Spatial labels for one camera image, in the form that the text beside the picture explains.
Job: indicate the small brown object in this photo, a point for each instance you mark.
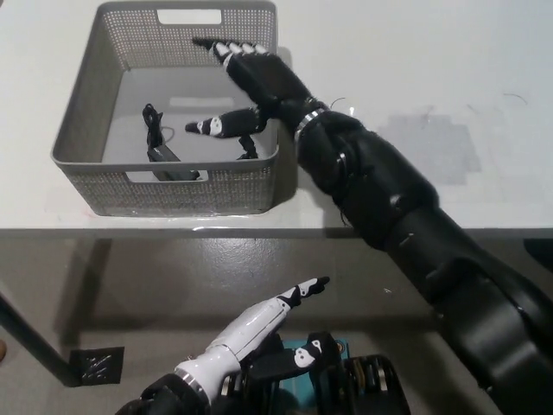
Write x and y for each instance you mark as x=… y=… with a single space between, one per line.
x=1 y=350

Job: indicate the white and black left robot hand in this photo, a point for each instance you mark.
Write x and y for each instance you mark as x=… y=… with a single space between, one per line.
x=242 y=333

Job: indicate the grey metal table leg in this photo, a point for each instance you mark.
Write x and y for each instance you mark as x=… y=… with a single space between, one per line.
x=39 y=337

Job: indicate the grey perforated plastic basket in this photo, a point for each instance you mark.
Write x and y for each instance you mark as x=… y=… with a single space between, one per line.
x=129 y=86

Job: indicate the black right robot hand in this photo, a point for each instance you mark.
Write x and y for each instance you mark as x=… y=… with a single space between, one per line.
x=263 y=82

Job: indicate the black and teal robot torso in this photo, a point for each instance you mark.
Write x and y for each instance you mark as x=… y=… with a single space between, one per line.
x=371 y=389

